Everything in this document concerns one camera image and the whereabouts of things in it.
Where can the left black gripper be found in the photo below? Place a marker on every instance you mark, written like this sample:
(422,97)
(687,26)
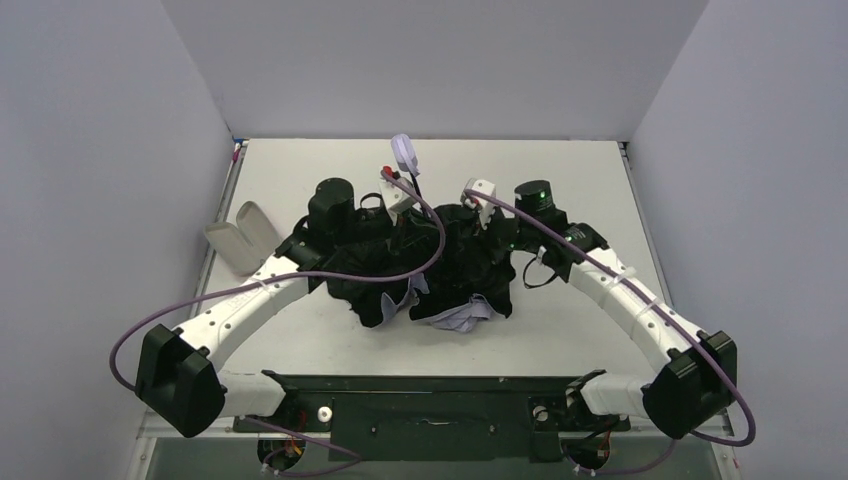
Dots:
(395,234)

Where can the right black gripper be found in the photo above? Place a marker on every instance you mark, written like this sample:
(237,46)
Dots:
(486,237)

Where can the purple umbrella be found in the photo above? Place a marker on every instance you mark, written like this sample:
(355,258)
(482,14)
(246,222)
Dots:
(444,269)

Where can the pink zippered umbrella case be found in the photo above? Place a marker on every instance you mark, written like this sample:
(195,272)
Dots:
(244,245)

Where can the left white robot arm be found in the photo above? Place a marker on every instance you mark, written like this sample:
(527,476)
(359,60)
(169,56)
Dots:
(180,373)

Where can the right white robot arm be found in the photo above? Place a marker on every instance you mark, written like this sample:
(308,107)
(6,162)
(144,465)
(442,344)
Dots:
(695,372)

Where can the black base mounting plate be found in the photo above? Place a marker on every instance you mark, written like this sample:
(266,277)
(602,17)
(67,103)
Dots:
(419,418)

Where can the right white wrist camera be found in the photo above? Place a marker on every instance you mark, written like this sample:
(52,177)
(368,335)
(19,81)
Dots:
(475,197)

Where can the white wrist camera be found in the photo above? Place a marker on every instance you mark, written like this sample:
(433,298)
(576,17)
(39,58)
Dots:
(395,200)
(475,197)

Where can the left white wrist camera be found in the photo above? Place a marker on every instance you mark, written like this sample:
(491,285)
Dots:
(395,200)

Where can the aluminium rail frame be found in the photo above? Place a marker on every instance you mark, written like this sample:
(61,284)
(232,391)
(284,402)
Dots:
(642,449)

